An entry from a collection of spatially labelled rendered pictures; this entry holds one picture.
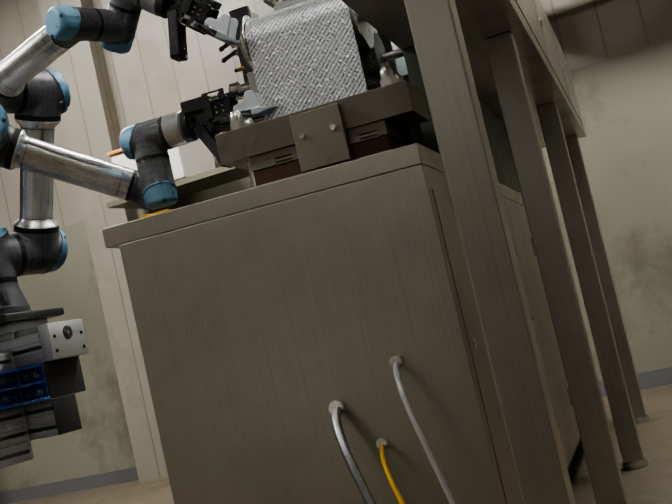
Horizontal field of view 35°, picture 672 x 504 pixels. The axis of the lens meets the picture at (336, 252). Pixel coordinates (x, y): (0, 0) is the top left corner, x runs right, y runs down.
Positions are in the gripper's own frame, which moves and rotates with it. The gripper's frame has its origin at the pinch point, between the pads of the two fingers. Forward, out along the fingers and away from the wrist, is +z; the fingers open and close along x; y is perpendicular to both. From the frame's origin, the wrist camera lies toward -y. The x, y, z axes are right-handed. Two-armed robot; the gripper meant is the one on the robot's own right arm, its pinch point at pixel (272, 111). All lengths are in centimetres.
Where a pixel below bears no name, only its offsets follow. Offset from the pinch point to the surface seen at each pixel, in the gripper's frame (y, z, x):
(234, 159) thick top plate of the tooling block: -11.7, -3.4, -19.9
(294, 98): 1.2, 5.6, -0.3
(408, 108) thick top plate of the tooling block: -11.4, 32.8, -19.9
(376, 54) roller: 8.4, 22.5, 12.4
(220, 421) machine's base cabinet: -61, -16, -26
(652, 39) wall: 54, 92, 320
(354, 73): 2.7, 19.6, -0.2
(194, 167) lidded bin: 55, -151, 317
